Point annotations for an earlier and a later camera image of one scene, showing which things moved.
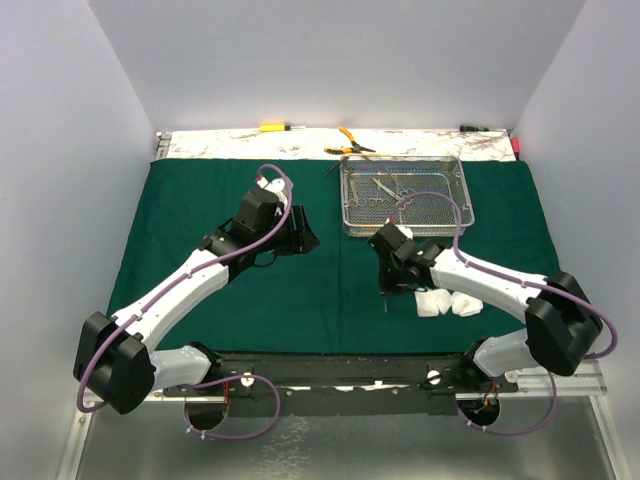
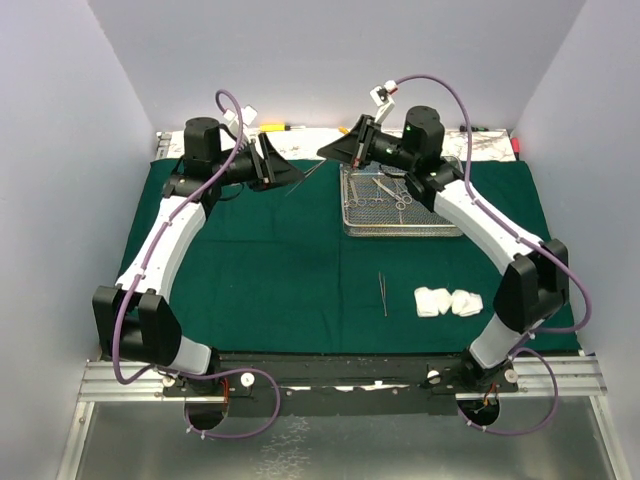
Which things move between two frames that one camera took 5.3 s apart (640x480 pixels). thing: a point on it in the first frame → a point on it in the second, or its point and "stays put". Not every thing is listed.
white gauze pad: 444,300 stays put
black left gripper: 301,239 → 271,167
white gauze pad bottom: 427,303 stays put
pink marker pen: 516,145 stays put
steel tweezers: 331,169 → 307,171
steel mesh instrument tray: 425,193 stays put
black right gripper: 389,287 → 354,148
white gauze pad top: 464,305 stays put
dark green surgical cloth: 328,299 stays put
